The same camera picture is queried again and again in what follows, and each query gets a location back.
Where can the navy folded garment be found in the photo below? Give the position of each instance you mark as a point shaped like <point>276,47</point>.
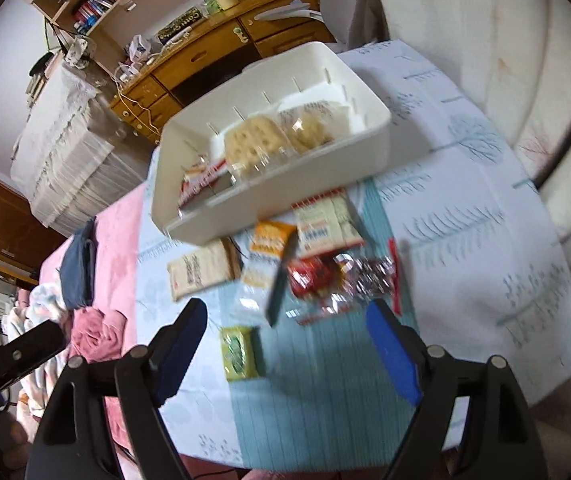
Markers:
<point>78,268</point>

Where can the wooden door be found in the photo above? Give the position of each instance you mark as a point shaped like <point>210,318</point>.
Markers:
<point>24,242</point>

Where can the oats bar packet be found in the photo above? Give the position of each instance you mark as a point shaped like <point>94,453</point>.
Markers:
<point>268,246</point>

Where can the LiPO biscuit packet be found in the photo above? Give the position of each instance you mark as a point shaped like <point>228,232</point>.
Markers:
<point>325,224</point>

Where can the white plastic storage bin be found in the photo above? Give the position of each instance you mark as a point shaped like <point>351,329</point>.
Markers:
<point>196,134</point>

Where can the red white snack packet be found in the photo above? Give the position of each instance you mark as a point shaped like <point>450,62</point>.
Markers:
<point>202,182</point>

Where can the dark printed desk box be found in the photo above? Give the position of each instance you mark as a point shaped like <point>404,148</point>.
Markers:
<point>178,25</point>

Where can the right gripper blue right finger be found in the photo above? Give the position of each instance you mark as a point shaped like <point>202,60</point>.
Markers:
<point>400,350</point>

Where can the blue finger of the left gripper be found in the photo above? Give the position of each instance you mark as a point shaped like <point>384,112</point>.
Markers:
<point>24,354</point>

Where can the beige cracker packet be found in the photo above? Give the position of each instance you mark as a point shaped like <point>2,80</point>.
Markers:
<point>208,266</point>

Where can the green small snack packet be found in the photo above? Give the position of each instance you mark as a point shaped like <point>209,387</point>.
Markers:
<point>238,353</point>

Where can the cream mug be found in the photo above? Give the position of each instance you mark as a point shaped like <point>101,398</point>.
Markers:
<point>225,5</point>

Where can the grey office chair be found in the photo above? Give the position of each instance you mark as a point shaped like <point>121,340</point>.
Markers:
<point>352,23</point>

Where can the crumpled pink towel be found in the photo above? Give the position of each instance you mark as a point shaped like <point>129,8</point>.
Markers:
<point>97,336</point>

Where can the round cracker clear pack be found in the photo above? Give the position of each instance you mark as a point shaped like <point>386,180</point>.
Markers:
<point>254,146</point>

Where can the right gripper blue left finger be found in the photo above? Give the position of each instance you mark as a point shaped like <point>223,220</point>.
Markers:
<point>173,348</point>

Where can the clear pack pale pastry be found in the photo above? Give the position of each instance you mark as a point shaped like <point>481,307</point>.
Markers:
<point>314,125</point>

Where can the brownie pack red edges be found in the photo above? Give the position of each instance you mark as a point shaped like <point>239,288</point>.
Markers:
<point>364,279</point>

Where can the pink bed blanket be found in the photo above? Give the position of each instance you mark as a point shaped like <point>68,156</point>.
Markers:
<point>117,234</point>

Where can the tree-patterned tablecloth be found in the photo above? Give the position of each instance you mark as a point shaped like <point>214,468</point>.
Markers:
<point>323,400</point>

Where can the wooden desk with drawers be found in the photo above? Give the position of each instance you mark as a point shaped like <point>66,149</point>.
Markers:
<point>216,50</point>

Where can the red round candy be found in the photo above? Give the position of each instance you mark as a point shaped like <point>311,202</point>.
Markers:
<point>314,278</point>

